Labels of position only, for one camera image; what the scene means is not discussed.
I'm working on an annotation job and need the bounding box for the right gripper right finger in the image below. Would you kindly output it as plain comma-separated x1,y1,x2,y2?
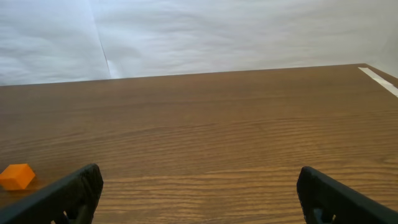
296,166,398,224

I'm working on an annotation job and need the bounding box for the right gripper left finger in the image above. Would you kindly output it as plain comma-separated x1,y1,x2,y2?
0,163,104,224

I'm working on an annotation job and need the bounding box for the orange cube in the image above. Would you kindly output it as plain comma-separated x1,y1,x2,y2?
0,163,37,191

